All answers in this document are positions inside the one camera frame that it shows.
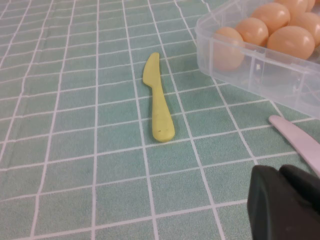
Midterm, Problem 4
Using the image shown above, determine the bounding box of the yellow plastic knife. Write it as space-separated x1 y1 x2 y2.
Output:
141 51 176 143

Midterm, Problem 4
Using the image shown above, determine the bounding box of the transparent plastic egg box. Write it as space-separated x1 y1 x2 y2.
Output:
194 0 320 121

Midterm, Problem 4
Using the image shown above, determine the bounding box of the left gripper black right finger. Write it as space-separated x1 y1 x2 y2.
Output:
278 164 320 201

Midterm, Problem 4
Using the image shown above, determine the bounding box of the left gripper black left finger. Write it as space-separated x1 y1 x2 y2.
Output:
246 164 320 240

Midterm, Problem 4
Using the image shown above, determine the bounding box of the pink plastic knife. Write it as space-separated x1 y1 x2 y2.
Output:
268 114 320 178

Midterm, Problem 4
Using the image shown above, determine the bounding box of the green checked tablecloth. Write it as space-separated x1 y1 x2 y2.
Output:
0 0 320 240

